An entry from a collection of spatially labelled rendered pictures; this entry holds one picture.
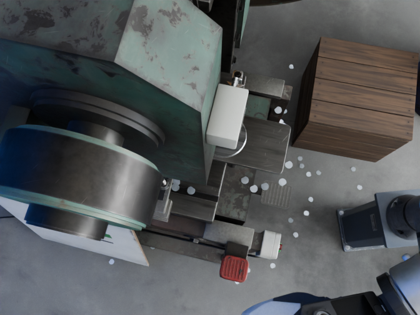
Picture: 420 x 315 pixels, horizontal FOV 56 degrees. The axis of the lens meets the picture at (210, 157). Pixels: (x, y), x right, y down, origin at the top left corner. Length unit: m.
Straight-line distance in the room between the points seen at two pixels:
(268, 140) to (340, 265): 0.94
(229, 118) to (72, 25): 0.21
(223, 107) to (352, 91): 1.22
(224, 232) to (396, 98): 0.92
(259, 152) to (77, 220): 0.69
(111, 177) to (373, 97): 1.40
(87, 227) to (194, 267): 1.36
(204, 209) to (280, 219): 0.78
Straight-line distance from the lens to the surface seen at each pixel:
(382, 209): 1.47
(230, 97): 0.49
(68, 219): 0.44
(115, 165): 0.40
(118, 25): 0.35
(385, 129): 1.66
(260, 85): 1.27
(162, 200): 1.05
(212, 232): 1.15
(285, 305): 0.55
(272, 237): 1.17
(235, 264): 1.03
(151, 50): 0.36
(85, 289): 1.87
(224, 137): 0.47
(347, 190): 1.92
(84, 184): 0.40
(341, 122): 1.61
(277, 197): 1.67
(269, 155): 1.05
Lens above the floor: 1.79
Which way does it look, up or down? 75 degrees down
